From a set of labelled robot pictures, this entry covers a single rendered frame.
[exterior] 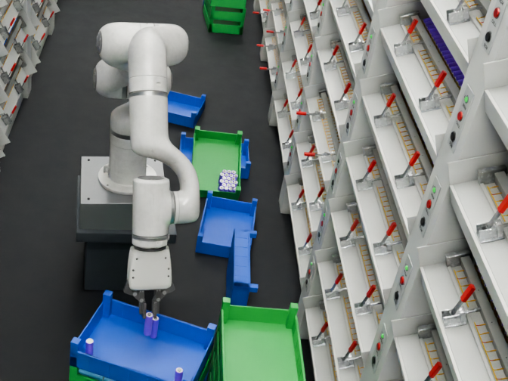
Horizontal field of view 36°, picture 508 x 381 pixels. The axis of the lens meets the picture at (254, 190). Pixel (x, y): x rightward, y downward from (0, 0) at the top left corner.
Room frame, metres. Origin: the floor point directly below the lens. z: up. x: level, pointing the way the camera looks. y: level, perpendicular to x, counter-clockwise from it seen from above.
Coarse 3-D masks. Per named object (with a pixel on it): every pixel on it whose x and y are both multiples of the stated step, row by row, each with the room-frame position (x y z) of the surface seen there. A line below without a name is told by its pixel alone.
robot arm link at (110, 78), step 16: (112, 32) 1.78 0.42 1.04; (128, 32) 1.79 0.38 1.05; (112, 48) 1.76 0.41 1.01; (128, 48) 1.77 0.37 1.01; (112, 64) 1.80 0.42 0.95; (128, 64) 1.84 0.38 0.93; (96, 80) 2.05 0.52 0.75; (112, 80) 2.00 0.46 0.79; (128, 80) 1.95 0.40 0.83; (112, 96) 2.04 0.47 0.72
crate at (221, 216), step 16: (208, 192) 2.55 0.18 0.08; (208, 208) 2.55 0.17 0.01; (224, 208) 2.57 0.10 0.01; (240, 208) 2.57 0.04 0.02; (208, 224) 2.45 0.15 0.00; (224, 224) 2.47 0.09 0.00; (240, 224) 2.49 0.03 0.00; (208, 240) 2.35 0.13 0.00; (224, 240) 2.37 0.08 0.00; (224, 256) 2.27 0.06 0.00
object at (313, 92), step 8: (304, 88) 2.61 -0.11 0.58; (312, 88) 2.62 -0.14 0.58; (320, 88) 2.62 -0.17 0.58; (312, 96) 2.62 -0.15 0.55; (320, 96) 2.61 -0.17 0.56; (312, 104) 2.57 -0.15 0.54; (320, 104) 2.56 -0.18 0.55; (312, 112) 2.52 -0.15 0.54; (312, 120) 2.46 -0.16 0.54; (320, 120) 2.45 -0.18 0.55; (312, 128) 2.41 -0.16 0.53; (320, 128) 2.40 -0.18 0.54; (320, 136) 2.35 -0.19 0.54; (328, 136) 2.34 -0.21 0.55; (320, 144) 2.30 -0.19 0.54; (320, 152) 2.25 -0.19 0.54; (328, 152) 2.25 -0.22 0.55; (320, 160) 2.21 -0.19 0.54; (328, 168) 2.16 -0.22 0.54; (328, 176) 2.11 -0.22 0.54; (328, 184) 2.02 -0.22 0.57
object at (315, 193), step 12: (300, 132) 2.62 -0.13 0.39; (312, 132) 2.62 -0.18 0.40; (300, 144) 2.61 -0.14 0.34; (312, 144) 2.58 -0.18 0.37; (300, 156) 2.53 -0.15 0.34; (312, 156) 2.51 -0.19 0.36; (300, 168) 2.45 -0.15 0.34; (312, 168) 2.44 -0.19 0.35; (312, 180) 2.37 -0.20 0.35; (312, 192) 2.30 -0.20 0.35; (324, 192) 2.29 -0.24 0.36; (312, 204) 2.21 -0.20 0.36; (312, 216) 2.16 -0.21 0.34; (312, 228) 2.10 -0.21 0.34
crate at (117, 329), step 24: (96, 312) 1.42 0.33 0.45; (120, 312) 1.47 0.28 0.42; (96, 336) 1.38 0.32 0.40; (120, 336) 1.40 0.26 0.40; (144, 336) 1.42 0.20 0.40; (168, 336) 1.43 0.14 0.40; (192, 336) 1.44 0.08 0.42; (72, 360) 1.28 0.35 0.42; (96, 360) 1.27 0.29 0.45; (120, 360) 1.32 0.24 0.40; (144, 360) 1.34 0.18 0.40; (168, 360) 1.35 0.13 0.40; (192, 360) 1.37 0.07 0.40
